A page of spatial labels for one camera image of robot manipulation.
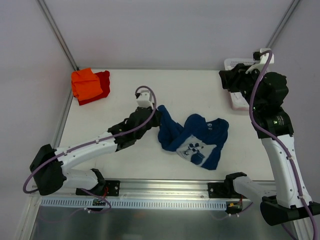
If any blue printed t shirt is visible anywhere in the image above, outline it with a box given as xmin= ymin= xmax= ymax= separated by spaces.
xmin=157 ymin=105 xmax=229 ymax=171

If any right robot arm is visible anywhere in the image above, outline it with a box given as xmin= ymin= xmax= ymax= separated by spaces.
xmin=219 ymin=63 xmax=320 ymax=226

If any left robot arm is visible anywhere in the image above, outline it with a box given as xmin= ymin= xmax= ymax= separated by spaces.
xmin=29 ymin=107 xmax=162 ymax=196

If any white t shirt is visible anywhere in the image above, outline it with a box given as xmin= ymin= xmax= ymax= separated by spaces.
xmin=232 ymin=92 xmax=248 ymax=108

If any white plastic basket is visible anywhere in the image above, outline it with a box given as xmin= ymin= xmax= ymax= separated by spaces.
xmin=224 ymin=58 xmax=255 ymax=112

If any red folded t shirt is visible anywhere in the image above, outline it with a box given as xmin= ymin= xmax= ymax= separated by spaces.
xmin=77 ymin=71 xmax=111 ymax=106

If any orange folded t shirt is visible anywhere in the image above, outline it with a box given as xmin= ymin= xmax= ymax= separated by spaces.
xmin=71 ymin=68 xmax=103 ymax=101

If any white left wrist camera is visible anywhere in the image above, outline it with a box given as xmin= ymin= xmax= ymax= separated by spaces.
xmin=135 ymin=90 xmax=154 ymax=109

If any aluminium front rail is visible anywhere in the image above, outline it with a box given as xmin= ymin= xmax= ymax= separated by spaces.
xmin=29 ymin=178 xmax=276 ymax=202

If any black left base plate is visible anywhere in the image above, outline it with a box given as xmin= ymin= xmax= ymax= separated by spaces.
xmin=75 ymin=178 xmax=121 ymax=197

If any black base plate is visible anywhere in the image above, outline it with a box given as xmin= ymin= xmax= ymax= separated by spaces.
xmin=75 ymin=178 xmax=121 ymax=197
xmin=207 ymin=182 xmax=233 ymax=199

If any white slotted cable duct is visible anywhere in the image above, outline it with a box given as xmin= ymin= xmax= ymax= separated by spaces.
xmin=40 ymin=197 xmax=227 ymax=211

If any left aluminium corner post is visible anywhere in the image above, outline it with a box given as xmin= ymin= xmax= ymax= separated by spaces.
xmin=36 ymin=0 xmax=79 ymax=71

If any aluminium corner post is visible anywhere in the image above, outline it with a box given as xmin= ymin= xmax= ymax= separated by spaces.
xmin=36 ymin=0 xmax=79 ymax=71
xmin=266 ymin=0 xmax=302 ymax=49

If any right aluminium corner post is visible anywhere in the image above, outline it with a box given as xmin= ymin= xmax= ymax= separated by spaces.
xmin=266 ymin=0 xmax=302 ymax=49

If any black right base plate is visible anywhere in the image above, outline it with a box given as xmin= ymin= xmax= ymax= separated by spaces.
xmin=207 ymin=182 xmax=233 ymax=199

